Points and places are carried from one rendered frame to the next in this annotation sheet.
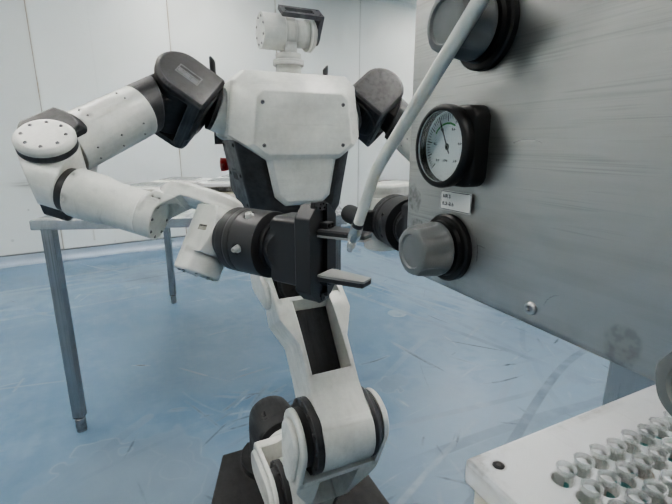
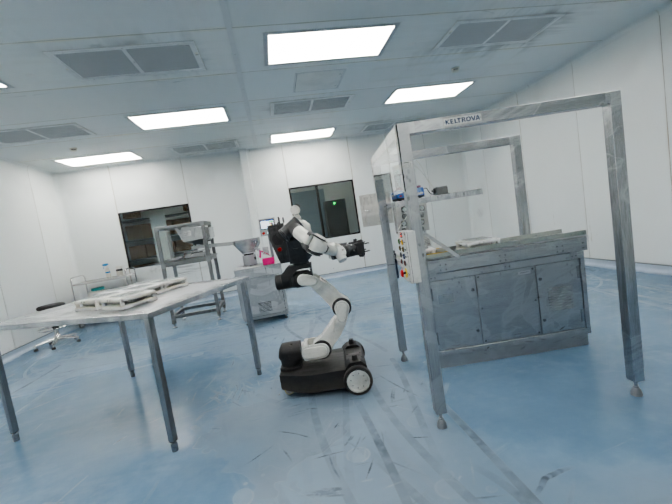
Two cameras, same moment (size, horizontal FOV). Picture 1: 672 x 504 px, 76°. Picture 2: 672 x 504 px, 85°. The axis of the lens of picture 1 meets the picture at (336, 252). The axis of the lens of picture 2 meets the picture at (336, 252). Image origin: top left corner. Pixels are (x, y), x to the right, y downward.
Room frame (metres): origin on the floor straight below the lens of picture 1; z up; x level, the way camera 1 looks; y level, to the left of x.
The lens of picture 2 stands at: (-0.38, 2.47, 1.21)
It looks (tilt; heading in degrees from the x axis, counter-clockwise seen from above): 5 degrees down; 294
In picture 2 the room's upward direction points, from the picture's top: 9 degrees counter-clockwise
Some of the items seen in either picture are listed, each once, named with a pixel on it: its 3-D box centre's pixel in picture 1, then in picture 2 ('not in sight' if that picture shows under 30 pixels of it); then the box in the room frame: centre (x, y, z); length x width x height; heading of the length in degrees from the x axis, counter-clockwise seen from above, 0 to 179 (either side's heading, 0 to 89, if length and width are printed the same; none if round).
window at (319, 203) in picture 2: not in sight; (325, 211); (2.91, -4.65, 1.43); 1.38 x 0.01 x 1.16; 33
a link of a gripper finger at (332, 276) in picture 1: (344, 281); not in sight; (0.50, -0.01, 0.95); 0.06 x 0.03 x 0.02; 57
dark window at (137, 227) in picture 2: not in sight; (159, 236); (5.74, -2.82, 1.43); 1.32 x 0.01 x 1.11; 33
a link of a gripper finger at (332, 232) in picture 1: (345, 230); not in sight; (0.50, -0.01, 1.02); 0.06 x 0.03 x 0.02; 57
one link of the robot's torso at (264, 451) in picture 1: (297, 470); (315, 347); (0.97, 0.10, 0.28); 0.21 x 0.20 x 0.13; 25
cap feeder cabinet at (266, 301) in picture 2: not in sight; (263, 291); (2.71, -1.74, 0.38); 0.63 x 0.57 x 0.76; 33
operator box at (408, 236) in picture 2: not in sight; (409, 255); (0.04, 0.61, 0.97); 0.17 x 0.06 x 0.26; 115
